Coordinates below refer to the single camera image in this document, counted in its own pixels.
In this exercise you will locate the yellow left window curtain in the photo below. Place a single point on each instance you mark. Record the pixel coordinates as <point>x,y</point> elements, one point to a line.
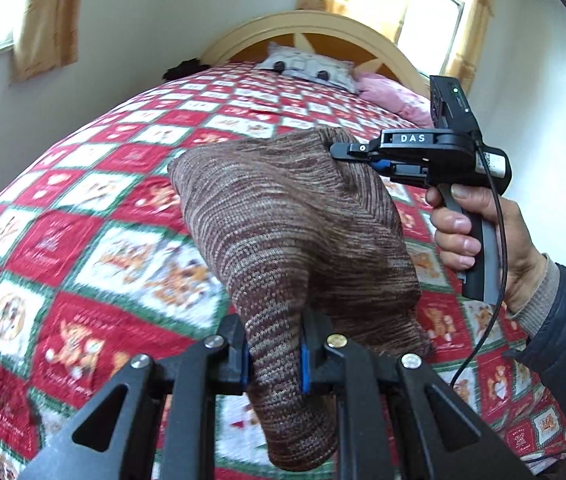
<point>46,37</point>

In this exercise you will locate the brown knit sweater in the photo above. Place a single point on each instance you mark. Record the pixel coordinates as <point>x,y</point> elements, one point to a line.
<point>286,228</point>

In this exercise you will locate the pink pillow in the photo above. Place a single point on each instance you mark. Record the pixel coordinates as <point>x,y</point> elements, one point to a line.
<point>395,98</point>

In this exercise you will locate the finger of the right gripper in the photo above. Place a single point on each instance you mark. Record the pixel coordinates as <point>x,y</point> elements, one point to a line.
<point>358,153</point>
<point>399,170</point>

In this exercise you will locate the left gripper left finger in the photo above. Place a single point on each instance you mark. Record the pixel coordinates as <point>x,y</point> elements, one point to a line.
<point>153,415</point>

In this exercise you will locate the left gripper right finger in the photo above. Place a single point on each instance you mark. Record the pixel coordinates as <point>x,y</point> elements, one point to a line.
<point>395,417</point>

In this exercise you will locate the black cloth beside bed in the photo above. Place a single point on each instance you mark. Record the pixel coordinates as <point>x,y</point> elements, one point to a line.
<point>185,69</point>

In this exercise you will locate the centre window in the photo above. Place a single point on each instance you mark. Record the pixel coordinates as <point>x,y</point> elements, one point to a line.
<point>428,32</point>

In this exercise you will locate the cream wooden headboard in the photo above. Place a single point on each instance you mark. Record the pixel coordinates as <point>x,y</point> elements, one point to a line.
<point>321,33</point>

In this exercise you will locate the red patchwork bedspread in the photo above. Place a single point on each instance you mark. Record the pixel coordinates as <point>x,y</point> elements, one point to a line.
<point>96,266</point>

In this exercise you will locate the yellow right curtain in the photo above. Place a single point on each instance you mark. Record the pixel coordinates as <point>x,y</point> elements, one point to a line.
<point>468,45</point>

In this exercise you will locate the grey patterned pillow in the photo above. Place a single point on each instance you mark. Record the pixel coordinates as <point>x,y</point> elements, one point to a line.
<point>295,63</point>

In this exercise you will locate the person's right hand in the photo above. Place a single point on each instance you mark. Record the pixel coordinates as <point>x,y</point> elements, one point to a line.
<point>458,249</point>

